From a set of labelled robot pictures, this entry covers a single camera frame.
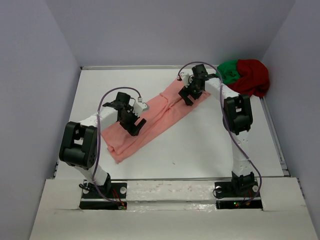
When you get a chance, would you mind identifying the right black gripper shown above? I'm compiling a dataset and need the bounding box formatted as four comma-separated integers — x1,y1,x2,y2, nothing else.
178,76,204,106

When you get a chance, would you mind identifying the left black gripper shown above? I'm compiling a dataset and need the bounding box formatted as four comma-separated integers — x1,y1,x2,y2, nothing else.
118,105,146,137

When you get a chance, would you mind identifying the pink t shirt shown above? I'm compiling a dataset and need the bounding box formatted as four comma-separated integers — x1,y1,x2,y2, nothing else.
101,80,211,164

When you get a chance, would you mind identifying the red t shirt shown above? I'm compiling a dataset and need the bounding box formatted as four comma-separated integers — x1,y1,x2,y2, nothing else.
227,59,270,98

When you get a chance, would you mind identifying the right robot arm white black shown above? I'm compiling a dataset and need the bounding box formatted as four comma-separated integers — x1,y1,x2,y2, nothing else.
176,61,260,200

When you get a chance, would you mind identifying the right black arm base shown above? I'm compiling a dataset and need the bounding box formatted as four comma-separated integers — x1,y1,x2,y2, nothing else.
212,181,263,210

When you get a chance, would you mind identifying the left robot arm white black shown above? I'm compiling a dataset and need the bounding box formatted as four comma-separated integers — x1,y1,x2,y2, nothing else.
59,92,149,198

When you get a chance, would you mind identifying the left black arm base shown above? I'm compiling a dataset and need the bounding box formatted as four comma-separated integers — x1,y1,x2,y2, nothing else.
78,180,128,211

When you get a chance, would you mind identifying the green t shirt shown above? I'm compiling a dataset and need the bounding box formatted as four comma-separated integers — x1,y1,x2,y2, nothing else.
217,60,241,85

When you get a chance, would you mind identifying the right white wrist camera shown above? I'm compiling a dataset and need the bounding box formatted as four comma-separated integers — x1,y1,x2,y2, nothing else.
177,73,193,88

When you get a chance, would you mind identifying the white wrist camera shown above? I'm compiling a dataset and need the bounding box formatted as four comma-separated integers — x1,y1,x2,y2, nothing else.
132,97,150,117
177,73,193,88

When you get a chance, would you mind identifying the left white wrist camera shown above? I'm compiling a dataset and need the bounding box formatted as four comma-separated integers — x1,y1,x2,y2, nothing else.
132,97,150,117

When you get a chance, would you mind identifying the aluminium back rail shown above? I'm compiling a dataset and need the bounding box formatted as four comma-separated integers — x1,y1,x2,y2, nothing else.
80,64,221,71

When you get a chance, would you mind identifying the aluminium front rail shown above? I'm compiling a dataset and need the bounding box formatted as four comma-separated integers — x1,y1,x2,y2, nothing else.
111,176,232,182

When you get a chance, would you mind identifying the aluminium left side rail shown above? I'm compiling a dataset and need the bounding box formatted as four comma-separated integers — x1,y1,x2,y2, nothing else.
51,160,59,179

